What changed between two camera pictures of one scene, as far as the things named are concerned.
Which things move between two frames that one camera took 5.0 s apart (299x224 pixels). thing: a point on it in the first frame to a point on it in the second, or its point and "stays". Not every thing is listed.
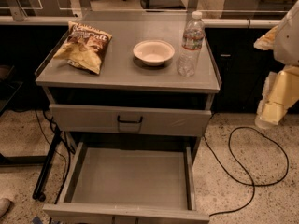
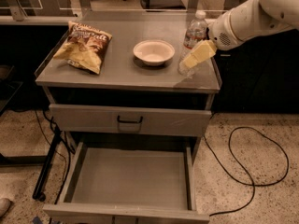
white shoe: (5, 204) stays
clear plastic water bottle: (192, 46) stays
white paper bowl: (153, 52) stays
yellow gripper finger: (280, 93) to (204, 50)
